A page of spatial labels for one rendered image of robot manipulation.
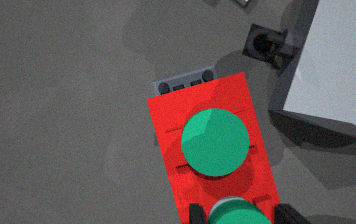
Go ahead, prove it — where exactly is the grey tray with round recesses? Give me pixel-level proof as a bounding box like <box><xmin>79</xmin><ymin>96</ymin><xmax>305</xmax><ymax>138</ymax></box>
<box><xmin>237</xmin><ymin>0</ymin><xmax>248</xmax><ymax>5</ymax></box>

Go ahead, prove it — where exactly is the green screw cap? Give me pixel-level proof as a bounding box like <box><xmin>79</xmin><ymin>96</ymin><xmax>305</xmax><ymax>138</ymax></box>
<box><xmin>181</xmin><ymin>108</ymin><xmax>249</xmax><ymax>177</ymax></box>
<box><xmin>207</xmin><ymin>199</ymin><xmax>272</xmax><ymax>224</ymax></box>

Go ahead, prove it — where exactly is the grey key housing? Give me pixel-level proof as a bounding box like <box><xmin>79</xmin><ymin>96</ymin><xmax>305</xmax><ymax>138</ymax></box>
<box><xmin>242</xmin><ymin>0</ymin><xmax>356</xmax><ymax>138</ymax></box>

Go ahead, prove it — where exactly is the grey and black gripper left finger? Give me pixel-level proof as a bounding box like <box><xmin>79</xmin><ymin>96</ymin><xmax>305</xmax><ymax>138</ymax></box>
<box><xmin>189</xmin><ymin>203</ymin><xmax>207</xmax><ymax>224</ymax></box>

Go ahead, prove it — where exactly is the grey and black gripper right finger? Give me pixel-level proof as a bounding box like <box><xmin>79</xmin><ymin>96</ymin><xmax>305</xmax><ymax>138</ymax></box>
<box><xmin>274</xmin><ymin>204</ymin><xmax>312</xmax><ymax>224</ymax></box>

